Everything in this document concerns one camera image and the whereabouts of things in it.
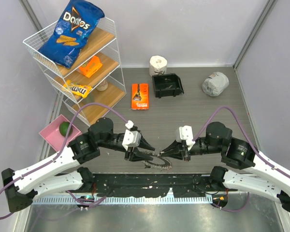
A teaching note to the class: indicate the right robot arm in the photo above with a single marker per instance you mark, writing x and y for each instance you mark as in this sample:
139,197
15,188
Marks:
248,169

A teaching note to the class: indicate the white toilet paper roll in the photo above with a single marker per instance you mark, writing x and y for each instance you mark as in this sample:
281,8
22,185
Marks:
157,65

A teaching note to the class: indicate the pink plastic tray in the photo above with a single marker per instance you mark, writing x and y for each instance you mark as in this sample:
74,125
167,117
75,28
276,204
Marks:
52,134

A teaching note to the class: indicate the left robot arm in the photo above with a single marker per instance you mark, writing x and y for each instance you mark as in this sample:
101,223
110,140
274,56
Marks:
63,171

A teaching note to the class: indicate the orange razor box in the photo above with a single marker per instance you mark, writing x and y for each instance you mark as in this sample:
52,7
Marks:
140,96

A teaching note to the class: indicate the yellow M&M candy bag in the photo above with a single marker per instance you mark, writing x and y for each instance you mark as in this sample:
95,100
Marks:
77,88

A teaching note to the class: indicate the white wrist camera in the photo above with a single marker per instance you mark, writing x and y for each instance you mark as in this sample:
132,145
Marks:
185,133
132,136

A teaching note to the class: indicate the white wire wooden shelf rack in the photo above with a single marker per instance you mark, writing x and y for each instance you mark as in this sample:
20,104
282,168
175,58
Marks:
97,74

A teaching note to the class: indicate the grey wrapped paper bundle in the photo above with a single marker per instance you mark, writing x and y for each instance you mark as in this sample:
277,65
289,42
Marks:
215,84

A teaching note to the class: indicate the green lime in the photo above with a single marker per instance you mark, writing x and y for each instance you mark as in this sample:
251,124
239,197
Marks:
63,128

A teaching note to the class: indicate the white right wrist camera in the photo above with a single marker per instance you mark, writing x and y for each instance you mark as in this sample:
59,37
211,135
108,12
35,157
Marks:
185,133

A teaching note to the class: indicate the orange snack box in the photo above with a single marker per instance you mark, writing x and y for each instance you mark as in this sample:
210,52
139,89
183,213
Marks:
90,67

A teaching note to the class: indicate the black plastic storage bin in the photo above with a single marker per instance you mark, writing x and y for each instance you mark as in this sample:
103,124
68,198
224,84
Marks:
167,92

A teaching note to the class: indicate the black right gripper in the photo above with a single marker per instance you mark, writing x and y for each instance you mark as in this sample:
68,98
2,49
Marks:
176,149

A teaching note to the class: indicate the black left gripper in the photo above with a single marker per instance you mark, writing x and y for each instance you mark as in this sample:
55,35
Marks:
135,155

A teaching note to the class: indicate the blue Doritos chip bag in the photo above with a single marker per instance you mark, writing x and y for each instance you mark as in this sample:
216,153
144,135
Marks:
71,33

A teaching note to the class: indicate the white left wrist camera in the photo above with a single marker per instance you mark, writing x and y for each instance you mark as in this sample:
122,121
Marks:
132,136

